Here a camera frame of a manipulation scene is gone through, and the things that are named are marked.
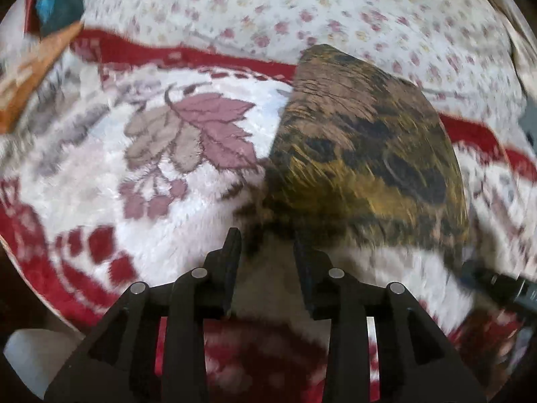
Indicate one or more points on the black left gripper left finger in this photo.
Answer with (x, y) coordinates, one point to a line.
(149, 346)

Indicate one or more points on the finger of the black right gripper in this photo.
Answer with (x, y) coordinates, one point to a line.
(382, 325)

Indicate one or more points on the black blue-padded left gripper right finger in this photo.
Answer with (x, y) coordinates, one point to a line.
(517, 294)

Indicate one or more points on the brown black patterned garment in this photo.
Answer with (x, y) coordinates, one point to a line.
(359, 156)

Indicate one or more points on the red white floral blanket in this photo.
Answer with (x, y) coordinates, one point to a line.
(130, 161)

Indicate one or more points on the beige satin pillow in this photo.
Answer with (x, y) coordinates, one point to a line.
(523, 42)

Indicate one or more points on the white rose print bedsheet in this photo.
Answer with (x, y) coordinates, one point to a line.
(456, 51)

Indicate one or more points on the orange folded cloth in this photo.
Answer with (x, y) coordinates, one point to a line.
(18, 84)

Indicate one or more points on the teal blue cloth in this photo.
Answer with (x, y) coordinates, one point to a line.
(54, 15)

